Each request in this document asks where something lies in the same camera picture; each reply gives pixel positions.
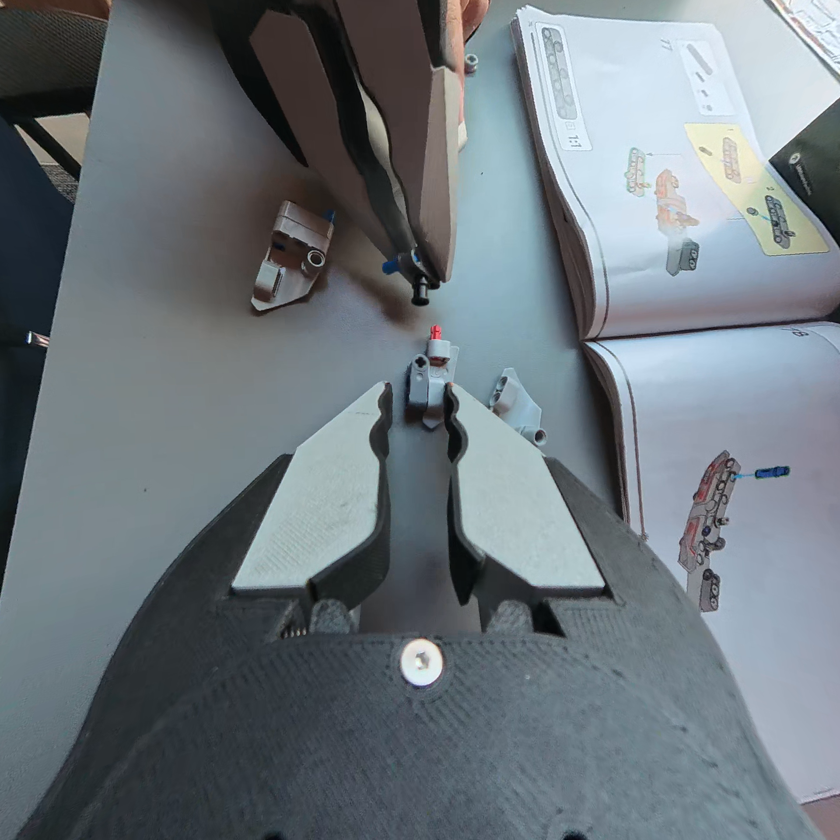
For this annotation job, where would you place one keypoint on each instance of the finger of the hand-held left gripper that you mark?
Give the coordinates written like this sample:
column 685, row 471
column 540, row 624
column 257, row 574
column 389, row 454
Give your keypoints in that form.
column 308, row 92
column 420, row 144

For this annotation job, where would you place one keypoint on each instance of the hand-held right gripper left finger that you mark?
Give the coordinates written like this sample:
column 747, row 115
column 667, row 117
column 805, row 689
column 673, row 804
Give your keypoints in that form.
column 315, row 512

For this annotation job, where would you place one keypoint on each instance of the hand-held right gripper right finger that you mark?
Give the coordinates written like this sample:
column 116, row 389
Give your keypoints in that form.
column 518, row 518

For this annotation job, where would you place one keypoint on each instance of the small black pin assembly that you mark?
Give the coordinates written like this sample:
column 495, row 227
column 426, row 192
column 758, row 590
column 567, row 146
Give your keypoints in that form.
column 412, row 261

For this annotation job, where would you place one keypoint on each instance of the grey lego connector red pin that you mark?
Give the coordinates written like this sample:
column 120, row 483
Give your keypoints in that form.
column 426, row 387

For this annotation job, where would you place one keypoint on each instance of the light grey lego angled connector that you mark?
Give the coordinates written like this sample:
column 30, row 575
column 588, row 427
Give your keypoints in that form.
column 518, row 403

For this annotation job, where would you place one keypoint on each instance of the beige lego panel assembly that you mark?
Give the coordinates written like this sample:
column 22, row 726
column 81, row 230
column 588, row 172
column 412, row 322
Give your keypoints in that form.
column 289, row 226

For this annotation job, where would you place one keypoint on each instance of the open lego instruction booklet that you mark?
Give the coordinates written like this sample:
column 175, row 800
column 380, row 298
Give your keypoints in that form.
column 656, row 229

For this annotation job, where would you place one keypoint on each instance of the person's left hand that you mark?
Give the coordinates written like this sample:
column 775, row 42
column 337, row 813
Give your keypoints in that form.
column 467, row 16

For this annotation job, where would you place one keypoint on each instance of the black office chair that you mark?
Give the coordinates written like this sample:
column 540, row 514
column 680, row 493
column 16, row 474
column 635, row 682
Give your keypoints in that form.
column 46, row 59

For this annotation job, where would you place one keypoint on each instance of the black cardboard box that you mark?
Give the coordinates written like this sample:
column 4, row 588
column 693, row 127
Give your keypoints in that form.
column 810, row 164

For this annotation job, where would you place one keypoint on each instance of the white printed sheet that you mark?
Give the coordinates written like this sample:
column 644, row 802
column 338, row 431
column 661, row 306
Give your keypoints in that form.
column 810, row 29

